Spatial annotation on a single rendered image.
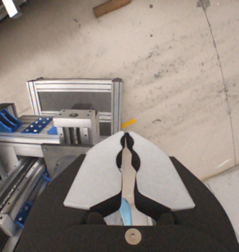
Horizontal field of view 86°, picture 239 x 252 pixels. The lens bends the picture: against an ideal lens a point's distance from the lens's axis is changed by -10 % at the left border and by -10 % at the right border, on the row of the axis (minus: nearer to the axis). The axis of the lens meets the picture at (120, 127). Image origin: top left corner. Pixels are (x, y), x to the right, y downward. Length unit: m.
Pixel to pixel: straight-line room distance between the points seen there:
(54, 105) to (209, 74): 1.55
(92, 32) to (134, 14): 0.40
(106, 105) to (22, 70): 0.96
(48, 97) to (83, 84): 0.36
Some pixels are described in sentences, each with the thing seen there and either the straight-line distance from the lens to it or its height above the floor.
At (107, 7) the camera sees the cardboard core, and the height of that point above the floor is 0.08.
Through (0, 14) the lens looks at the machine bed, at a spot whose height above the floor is 0.17.
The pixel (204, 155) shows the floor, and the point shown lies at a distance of 2.14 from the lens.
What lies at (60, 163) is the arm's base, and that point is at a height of 1.07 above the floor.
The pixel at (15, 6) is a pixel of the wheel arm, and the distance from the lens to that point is 0.60.
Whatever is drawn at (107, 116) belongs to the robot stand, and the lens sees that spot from 1.31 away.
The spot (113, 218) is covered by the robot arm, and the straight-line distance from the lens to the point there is 0.42.
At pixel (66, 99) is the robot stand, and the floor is 0.21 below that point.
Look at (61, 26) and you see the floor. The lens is 1.56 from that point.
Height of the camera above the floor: 1.43
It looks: 63 degrees down
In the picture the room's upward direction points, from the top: 179 degrees counter-clockwise
